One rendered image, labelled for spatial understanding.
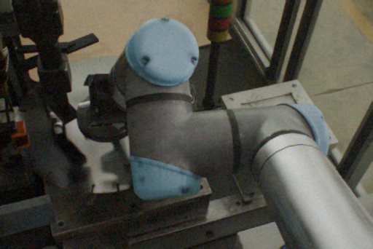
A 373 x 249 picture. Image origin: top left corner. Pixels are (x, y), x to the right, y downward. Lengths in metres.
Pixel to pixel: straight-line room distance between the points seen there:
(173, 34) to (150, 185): 0.16
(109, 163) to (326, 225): 0.50
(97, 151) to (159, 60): 0.37
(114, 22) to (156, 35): 0.90
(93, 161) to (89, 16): 0.69
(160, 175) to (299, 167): 0.14
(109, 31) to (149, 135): 0.89
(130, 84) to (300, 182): 0.21
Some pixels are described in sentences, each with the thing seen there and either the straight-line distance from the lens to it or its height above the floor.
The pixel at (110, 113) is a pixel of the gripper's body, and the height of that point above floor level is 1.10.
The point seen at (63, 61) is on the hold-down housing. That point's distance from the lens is 0.73.
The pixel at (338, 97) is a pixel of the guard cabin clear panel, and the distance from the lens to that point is 1.00.
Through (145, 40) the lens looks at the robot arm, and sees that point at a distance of 0.49.
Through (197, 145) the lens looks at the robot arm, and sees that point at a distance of 0.49.
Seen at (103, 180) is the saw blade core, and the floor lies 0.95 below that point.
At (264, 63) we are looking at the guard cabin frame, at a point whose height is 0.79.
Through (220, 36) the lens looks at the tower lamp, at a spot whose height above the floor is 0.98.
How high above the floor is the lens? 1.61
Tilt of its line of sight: 51 degrees down
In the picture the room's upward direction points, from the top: 4 degrees clockwise
